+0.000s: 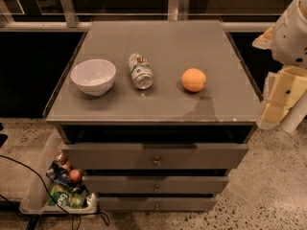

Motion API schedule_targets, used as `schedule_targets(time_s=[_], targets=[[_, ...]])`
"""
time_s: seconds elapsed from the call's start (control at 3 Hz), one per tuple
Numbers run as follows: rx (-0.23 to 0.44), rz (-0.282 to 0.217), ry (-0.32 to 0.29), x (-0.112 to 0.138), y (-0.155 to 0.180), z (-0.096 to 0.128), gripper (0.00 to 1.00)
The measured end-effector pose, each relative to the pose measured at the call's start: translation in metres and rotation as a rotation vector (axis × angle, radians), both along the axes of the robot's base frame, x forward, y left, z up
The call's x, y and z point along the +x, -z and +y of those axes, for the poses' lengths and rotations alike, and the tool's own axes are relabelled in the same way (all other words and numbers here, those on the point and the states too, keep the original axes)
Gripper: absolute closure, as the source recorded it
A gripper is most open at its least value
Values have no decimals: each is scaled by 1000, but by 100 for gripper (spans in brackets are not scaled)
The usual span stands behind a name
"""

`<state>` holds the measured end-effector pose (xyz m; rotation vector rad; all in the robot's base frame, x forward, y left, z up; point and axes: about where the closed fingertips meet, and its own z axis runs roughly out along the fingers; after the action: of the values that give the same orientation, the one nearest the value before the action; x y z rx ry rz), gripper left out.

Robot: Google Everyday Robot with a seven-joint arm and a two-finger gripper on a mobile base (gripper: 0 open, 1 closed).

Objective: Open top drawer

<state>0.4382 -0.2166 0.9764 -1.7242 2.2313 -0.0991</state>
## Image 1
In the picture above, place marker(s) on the grey drawer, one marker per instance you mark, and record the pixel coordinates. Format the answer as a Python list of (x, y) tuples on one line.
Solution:
[(155, 184), (159, 204), (131, 156)]

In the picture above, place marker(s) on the grey drawer cabinet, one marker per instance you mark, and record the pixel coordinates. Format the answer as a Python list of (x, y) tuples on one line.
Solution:
[(224, 111)]

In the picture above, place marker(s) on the green snack bag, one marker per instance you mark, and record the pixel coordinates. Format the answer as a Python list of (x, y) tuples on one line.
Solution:
[(60, 196)]

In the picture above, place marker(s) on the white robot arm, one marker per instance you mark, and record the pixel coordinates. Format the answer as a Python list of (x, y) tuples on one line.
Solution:
[(289, 47)]

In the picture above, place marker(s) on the grey bottom drawer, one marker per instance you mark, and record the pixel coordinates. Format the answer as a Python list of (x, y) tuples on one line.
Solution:
[(159, 204)]

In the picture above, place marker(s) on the grey middle drawer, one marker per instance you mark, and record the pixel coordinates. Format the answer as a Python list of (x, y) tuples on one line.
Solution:
[(155, 184)]

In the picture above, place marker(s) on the grey top drawer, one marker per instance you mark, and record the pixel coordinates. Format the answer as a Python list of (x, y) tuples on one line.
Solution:
[(131, 156)]

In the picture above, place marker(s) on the red apple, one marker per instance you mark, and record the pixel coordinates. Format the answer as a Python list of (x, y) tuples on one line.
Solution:
[(75, 175)]

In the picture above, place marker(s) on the metal window railing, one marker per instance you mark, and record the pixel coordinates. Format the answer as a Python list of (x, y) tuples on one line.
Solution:
[(64, 15)]

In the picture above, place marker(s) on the orange fruit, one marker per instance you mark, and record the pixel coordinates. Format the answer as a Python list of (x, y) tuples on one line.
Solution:
[(193, 80)]

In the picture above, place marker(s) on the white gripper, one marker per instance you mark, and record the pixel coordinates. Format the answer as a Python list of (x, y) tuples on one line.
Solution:
[(290, 38)]

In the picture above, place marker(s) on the clear plastic bin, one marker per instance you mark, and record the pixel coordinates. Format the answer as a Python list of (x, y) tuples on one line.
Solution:
[(35, 200)]

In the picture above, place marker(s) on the blue snack packet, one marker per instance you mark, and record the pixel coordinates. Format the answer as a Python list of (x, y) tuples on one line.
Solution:
[(58, 175)]

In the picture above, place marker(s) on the green white soda can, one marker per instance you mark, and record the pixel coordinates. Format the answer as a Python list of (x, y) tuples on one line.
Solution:
[(140, 71)]

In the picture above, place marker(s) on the white bowl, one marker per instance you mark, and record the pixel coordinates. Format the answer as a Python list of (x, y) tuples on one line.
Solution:
[(94, 77)]

